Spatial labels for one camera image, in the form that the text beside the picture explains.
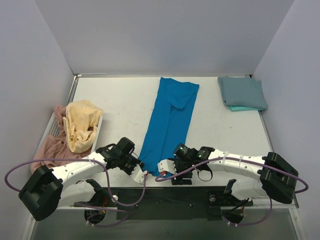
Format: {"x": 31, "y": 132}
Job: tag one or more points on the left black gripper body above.
{"x": 135, "y": 163}

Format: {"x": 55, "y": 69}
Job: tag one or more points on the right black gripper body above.
{"x": 180, "y": 175}

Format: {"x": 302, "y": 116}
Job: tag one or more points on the bright blue t shirt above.
{"x": 169, "y": 122}

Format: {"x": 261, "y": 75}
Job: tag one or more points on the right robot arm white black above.
{"x": 269, "y": 176}

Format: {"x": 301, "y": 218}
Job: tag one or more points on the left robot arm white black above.
{"x": 71, "y": 184}

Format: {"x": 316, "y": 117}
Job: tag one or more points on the pale yellow t shirt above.
{"x": 80, "y": 124}

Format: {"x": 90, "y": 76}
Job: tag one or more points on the dusty pink t shirt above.
{"x": 56, "y": 147}

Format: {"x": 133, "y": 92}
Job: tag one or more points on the folded teal t shirt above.
{"x": 234, "y": 108}

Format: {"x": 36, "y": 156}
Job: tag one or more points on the white perforated plastic basket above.
{"x": 53, "y": 129}

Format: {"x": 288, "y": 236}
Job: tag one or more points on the folded grey-blue t shirt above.
{"x": 242, "y": 91}

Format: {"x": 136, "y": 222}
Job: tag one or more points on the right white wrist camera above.
{"x": 168, "y": 166}

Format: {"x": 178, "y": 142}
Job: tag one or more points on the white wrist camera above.
{"x": 138, "y": 175}
{"x": 168, "y": 166}

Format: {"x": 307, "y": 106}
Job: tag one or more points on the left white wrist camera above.
{"x": 138, "y": 175}

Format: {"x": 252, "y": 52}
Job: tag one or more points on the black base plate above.
{"x": 168, "y": 203}

